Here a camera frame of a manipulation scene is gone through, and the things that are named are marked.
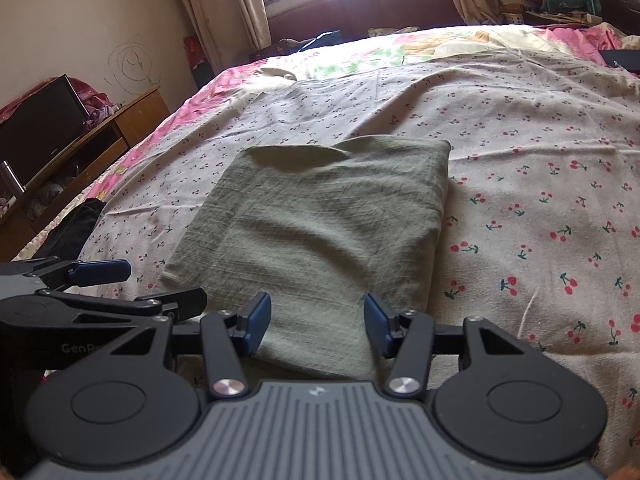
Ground cherry print bedsheet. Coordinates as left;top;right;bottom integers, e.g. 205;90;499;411
45;35;640;476

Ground pink floral quilt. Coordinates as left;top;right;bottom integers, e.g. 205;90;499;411
80;22;640;196

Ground dark garment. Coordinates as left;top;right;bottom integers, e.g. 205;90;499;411
34;198;107;262

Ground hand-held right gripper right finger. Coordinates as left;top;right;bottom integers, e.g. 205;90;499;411
365;293;521;396

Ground dark blue bag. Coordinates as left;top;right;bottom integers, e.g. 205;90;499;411
299;30;344;51

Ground yellowish plastic bag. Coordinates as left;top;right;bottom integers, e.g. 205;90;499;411
367;24;422;37

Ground red bag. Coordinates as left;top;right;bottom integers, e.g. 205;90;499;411
183;34;214;87

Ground green pants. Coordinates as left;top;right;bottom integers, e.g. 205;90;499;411
160;136;452;382

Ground black television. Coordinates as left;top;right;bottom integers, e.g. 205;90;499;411
0;73;92;187

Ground wooden cabinet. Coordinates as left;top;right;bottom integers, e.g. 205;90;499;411
0;85;172;257

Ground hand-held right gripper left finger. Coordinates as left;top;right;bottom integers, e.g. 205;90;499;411
107;291;272;401

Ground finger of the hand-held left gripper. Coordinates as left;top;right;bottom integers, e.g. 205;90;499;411
0;287;208;330
12;256;132;292

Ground pink cloth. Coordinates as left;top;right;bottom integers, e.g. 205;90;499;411
64;77;112;132

